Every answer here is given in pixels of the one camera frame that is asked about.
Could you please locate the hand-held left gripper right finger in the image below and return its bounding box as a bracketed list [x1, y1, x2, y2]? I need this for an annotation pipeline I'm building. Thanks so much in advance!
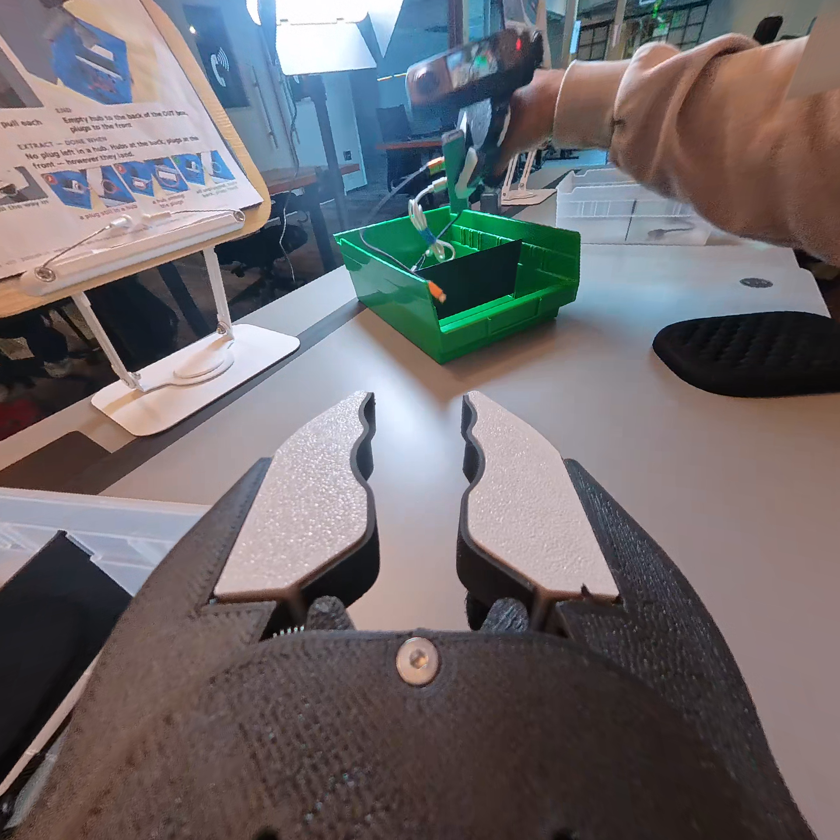
[457, 391, 622, 614]

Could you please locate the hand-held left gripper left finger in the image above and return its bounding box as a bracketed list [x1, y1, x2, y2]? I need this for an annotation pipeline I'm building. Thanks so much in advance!
[211, 391, 383, 611]

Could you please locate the white usb cable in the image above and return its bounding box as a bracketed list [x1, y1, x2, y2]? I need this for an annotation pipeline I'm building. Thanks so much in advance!
[403, 176, 458, 266]

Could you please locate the green plastic bin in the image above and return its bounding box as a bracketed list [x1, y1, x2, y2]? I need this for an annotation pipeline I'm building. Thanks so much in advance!
[333, 205, 582, 365]

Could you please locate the person's right forearm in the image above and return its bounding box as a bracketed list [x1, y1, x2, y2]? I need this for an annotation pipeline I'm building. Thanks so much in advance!
[563, 33, 840, 263]

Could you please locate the person's right hand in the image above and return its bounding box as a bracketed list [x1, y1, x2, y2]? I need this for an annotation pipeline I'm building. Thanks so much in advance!
[495, 67, 609, 178]

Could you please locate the small white stand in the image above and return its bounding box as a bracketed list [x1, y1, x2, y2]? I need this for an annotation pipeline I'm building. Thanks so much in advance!
[500, 147, 559, 206]

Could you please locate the black bin divider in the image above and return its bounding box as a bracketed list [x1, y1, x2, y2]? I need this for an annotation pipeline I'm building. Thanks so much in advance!
[413, 239, 524, 315]
[0, 530, 135, 778]

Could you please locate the clear plastic bin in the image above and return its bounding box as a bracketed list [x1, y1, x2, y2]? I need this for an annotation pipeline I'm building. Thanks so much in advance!
[0, 489, 211, 815]
[556, 167, 716, 247]

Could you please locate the studio light on stand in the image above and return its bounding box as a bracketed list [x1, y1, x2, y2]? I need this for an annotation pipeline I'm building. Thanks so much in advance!
[246, 0, 404, 263]

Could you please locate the white document stand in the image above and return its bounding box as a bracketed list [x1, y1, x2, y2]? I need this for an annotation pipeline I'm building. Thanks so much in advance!
[20, 209, 301, 437]

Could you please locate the black office chair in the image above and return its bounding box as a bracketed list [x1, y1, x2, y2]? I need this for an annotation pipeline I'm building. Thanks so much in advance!
[215, 196, 309, 271]

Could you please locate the instruction sheet on stand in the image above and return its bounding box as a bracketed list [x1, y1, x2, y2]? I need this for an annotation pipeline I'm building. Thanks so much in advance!
[0, 0, 273, 319]

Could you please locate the dark phone icon sign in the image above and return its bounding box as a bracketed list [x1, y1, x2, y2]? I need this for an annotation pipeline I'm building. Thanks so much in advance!
[182, 5, 252, 110]

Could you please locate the black textured pad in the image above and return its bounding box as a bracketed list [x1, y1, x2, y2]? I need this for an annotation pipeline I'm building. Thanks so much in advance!
[653, 311, 840, 399]

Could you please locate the printed instruction sheet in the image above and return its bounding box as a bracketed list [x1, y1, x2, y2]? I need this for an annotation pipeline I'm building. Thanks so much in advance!
[0, 0, 263, 280]

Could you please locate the grey cable with orange plug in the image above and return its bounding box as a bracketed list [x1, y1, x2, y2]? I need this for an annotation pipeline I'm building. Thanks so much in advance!
[360, 223, 448, 304]
[374, 156, 451, 221]

